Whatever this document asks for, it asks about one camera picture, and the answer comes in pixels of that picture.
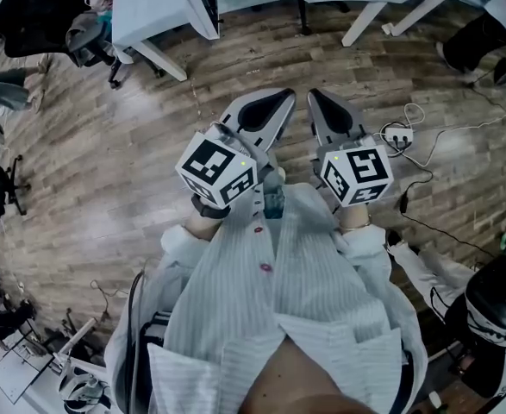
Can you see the blue jeans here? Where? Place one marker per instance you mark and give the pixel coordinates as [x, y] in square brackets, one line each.
[274, 203]

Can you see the black swivel chair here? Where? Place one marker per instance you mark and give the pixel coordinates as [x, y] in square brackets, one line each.
[2, 183]

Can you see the white cloth covered table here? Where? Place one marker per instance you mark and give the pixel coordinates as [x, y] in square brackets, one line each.
[149, 7]

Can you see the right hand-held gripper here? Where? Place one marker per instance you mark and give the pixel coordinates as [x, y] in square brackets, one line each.
[356, 175]

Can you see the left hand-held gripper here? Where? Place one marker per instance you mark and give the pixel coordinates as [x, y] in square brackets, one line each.
[216, 166]

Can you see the person's bare chest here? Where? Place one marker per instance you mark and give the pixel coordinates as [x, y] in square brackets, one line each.
[295, 382]

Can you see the light striped shirt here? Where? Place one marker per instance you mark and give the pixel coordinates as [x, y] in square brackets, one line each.
[313, 283]

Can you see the white black headset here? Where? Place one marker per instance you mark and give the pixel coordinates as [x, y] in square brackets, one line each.
[80, 393]

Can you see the white power strip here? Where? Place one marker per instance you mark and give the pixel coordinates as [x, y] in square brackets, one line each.
[398, 135]

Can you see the person's left forearm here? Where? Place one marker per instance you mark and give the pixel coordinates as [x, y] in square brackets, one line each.
[201, 229]

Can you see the black wristwatch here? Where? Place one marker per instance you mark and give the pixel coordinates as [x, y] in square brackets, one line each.
[209, 209]

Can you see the small table wooden legs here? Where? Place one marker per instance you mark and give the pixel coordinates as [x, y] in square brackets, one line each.
[75, 338]

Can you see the beige shoe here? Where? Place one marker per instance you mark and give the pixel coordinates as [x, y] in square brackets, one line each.
[281, 172]

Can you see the person's right forearm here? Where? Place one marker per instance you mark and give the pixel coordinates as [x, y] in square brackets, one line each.
[354, 214]

